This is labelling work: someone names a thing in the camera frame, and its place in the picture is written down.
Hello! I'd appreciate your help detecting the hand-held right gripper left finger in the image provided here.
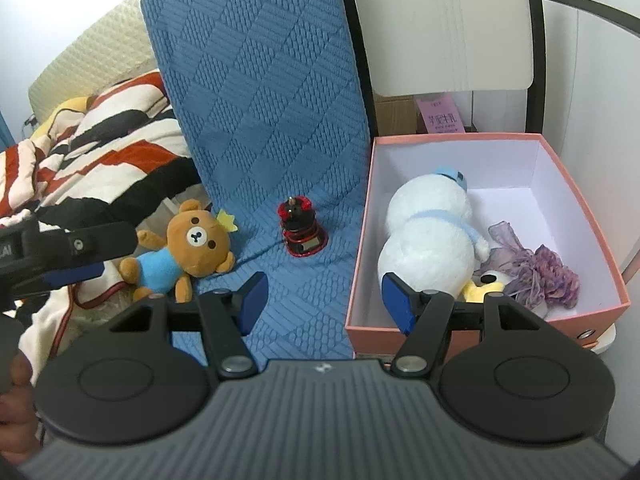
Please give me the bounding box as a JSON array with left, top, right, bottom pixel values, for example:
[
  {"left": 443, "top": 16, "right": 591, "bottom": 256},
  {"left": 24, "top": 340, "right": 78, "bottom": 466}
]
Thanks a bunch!
[{"left": 109, "top": 271, "right": 269, "bottom": 380}]

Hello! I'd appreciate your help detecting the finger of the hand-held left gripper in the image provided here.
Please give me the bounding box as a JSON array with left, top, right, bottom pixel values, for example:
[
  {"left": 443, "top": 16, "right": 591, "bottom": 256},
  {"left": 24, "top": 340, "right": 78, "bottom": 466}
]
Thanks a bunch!
[
  {"left": 42, "top": 262, "right": 106, "bottom": 290},
  {"left": 65, "top": 221, "right": 139, "bottom": 267}
]

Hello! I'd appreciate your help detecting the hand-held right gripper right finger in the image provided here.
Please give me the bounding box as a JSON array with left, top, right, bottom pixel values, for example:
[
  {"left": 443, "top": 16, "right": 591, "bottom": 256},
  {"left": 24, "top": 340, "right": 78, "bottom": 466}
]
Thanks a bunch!
[{"left": 381, "top": 272, "right": 543, "bottom": 378}]

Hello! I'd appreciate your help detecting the white duck plush toy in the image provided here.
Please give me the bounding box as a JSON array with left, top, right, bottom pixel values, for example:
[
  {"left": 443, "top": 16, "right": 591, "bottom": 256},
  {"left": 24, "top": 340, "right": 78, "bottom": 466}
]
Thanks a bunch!
[{"left": 377, "top": 167, "right": 506, "bottom": 306}]

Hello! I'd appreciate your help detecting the brown bear plush toy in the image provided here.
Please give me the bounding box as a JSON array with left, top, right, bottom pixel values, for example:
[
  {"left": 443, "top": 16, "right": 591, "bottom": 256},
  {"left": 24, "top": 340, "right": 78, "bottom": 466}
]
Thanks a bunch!
[{"left": 119, "top": 199, "right": 237, "bottom": 303}]

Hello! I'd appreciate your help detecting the purple organza ribbon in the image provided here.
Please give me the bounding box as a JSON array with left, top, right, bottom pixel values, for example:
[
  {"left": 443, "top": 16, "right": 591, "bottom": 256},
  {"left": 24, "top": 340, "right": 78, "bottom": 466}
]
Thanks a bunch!
[{"left": 487, "top": 221, "right": 581, "bottom": 308}]

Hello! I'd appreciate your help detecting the pink cardboard box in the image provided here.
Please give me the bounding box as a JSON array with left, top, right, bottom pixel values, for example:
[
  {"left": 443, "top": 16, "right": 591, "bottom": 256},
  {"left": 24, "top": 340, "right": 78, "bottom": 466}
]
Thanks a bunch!
[{"left": 344, "top": 132, "right": 631, "bottom": 361}]

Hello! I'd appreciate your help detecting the person's left hand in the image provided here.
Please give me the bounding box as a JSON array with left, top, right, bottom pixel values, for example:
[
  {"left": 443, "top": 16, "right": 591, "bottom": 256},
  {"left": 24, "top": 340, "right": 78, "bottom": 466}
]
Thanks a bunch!
[{"left": 0, "top": 355, "right": 40, "bottom": 456}]

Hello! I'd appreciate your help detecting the beige lace bed skirt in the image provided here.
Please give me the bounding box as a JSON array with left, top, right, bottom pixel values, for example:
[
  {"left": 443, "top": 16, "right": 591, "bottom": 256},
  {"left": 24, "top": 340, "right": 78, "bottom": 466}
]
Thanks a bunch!
[{"left": 135, "top": 185, "right": 211, "bottom": 241}]

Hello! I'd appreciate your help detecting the red black toy figure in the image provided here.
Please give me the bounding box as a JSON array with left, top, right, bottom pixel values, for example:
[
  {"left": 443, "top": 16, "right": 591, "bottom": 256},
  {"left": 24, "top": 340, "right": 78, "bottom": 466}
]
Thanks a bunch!
[{"left": 278, "top": 194, "right": 328, "bottom": 257}]

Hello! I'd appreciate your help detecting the striped red black white blanket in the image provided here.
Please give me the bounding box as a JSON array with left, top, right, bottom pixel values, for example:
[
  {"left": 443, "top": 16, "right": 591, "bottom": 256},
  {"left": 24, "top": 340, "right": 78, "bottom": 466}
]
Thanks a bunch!
[{"left": 0, "top": 71, "right": 201, "bottom": 361}]

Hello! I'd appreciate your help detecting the brown cardboard box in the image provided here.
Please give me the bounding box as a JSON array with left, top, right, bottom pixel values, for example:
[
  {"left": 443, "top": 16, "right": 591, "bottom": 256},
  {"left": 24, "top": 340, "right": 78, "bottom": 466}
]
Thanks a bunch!
[{"left": 372, "top": 94, "right": 421, "bottom": 136}]

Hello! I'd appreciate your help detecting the blue textured mat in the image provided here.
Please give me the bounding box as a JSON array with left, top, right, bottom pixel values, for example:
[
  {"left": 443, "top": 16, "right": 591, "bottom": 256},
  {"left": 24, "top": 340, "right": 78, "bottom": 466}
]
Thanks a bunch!
[{"left": 140, "top": 0, "right": 373, "bottom": 361}]

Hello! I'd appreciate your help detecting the beige quilted headboard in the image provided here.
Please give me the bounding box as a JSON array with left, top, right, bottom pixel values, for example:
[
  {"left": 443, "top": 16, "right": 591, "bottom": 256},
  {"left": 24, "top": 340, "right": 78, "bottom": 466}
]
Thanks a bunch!
[{"left": 27, "top": 0, "right": 161, "bottom": 121}]

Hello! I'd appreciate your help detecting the pink paper card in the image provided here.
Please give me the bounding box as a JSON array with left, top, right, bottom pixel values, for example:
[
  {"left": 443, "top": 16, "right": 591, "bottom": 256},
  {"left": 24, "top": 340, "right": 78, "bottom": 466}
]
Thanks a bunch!
[{"left": 415, "top": 92, "right": 461, "bottom": 133}]

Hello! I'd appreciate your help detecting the white chair with black frame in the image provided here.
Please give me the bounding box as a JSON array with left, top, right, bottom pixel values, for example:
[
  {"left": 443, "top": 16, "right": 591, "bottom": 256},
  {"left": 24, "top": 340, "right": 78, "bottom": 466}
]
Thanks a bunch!
[{"left": 335, "top": 0, "right": 640, "bottom": 358}]

